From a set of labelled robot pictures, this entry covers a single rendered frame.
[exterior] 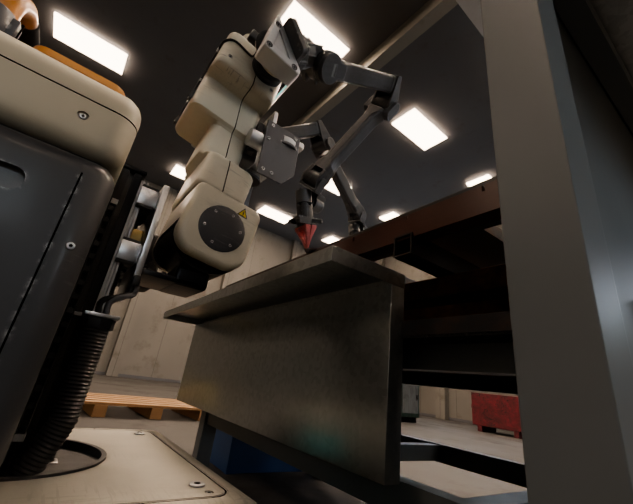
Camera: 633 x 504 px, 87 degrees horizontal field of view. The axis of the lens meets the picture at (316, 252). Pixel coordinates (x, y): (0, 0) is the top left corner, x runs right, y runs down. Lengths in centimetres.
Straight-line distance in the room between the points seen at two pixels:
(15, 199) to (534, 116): 52
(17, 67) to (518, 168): 57
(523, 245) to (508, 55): 15
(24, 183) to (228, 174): 40
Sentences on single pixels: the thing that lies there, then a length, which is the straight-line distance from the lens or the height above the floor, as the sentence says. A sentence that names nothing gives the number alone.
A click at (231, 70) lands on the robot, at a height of 111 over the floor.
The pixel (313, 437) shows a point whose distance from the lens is 83.
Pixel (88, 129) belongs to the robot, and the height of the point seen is 72.
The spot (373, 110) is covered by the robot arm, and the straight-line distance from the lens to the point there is 128.
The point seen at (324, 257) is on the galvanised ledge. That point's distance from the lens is 62.
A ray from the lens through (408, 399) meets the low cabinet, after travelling 745.
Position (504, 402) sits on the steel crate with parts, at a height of 59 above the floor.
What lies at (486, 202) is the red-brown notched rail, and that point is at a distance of 69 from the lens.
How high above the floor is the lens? 44
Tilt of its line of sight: 22 degrees up
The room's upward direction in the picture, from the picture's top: 8 degrees clockwise
